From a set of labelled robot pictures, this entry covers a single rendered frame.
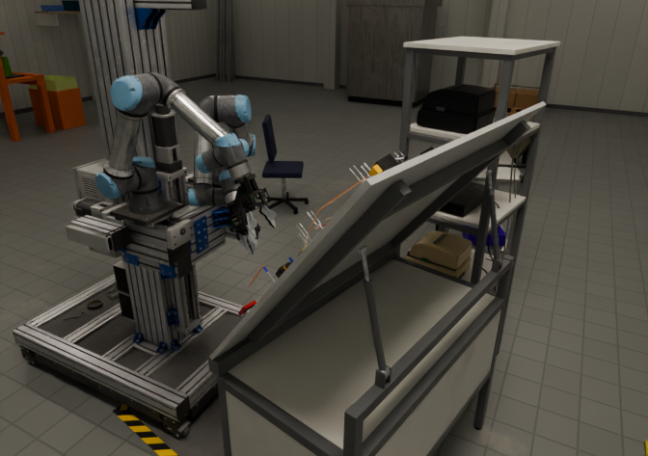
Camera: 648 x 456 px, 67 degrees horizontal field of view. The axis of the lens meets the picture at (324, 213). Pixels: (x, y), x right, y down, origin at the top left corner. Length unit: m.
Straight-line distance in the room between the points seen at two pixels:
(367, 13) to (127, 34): 8.54
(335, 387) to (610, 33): 10.20
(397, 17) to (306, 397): 9.19
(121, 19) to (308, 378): 1.63
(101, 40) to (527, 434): 2.77
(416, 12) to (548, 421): 8.41
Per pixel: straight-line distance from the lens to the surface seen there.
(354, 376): 1.83
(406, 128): 2.42
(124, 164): 2.09
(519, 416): 3.00
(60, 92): 9.24
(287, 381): 1.81
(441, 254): 2.62
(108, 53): 2.44
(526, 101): 10.47
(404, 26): 10.34
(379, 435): 1.66
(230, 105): 2.16
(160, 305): 2.80
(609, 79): 11.42
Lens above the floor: 2.02
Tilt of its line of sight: 23 degrees down
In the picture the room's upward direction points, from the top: 1 degrees clockwise
